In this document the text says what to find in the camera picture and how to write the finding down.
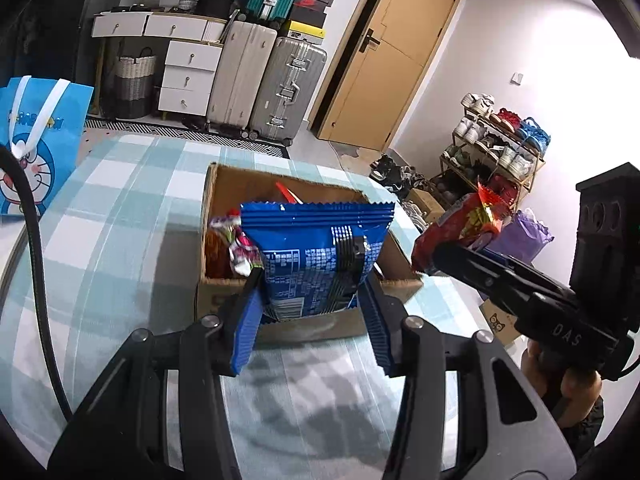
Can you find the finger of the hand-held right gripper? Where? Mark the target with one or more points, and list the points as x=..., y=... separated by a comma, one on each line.
x=470, y=267
x=540, y=275

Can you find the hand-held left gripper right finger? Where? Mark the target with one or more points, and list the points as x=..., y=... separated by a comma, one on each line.
x=377, y=325

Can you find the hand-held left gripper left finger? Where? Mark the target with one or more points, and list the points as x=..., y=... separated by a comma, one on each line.
x=247, y=325

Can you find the red and gold snack packet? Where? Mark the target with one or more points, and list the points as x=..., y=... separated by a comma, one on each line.
x=450, y=230

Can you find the brown cardboard box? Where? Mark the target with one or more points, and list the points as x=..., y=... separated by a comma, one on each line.
x=310, y=322

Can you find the purple snack packet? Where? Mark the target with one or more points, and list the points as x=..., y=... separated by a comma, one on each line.
x=242, y=250

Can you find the blue snack packet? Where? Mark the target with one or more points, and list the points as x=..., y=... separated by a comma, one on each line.
x=305, y=250

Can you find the small red snack packet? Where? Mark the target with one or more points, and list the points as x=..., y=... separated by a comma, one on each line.
x=289, y=193

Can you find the person's right hand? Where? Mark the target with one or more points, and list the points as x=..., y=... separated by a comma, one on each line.
x=580, y=390

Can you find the purple bag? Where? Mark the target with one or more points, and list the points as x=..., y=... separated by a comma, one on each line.
x=525, y=240

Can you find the cardboard box with owl print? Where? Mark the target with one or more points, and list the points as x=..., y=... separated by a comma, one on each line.
x=500, y=322

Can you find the small cardboard box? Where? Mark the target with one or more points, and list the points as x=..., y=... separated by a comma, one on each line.
x=430, y=202

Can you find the gold metal shoe rack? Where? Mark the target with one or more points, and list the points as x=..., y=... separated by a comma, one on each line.
x=537, y=170

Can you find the pile of dark shoes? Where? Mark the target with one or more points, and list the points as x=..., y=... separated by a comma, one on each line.
x=395, y=175

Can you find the rows of shoes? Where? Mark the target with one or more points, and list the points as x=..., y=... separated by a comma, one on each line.
x=500, y=145

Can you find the checked tablecloth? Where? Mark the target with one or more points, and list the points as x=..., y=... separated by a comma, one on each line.
x=125, y=260

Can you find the black and white patterned rug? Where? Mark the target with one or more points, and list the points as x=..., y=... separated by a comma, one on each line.
x=185, y=132

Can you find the wooden door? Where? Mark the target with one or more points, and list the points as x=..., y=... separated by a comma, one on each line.
x=400, y=60

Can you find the silver suitcase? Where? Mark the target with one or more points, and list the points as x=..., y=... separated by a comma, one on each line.
x=290, y=90

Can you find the beige suitcase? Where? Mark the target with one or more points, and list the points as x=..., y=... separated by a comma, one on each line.
x=240, y=80

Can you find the white drawer desk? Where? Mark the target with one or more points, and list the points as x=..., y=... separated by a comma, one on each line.
x=187, y=80

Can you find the woven laundry basket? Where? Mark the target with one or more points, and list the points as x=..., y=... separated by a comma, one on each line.
x=134, y=85

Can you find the blue cartoon tote bag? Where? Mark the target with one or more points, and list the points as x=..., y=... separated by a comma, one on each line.
x=45, y=135

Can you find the yellow and black shoebox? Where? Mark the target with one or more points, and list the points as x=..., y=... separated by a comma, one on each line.
x=305, y=31

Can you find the black and red shoebox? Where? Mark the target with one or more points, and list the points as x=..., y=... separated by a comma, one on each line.
x=310, y=2

